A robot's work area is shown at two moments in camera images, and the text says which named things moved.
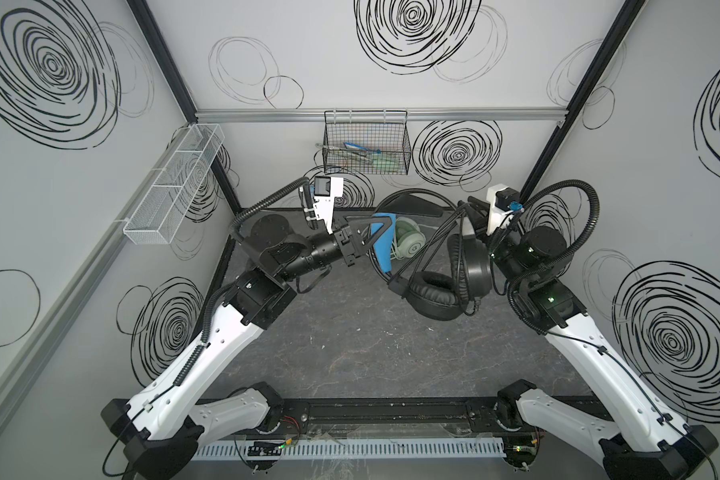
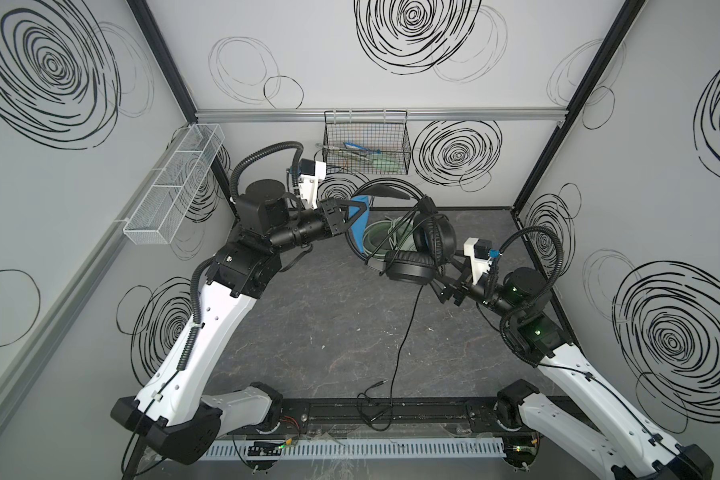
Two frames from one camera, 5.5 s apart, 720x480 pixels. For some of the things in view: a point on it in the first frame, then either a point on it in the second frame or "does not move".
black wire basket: (372, 142) does not move
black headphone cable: (429, 243) to (395, 378)
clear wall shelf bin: (169, 196) does not move
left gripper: (344, 243) to (335, 217)
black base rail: (397, 416) does not move
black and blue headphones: (436, 295) to (435, 239)
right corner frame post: (622, 23) does not move
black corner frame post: (147, 21) does not move
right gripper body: (476, 222) to (451, 288)
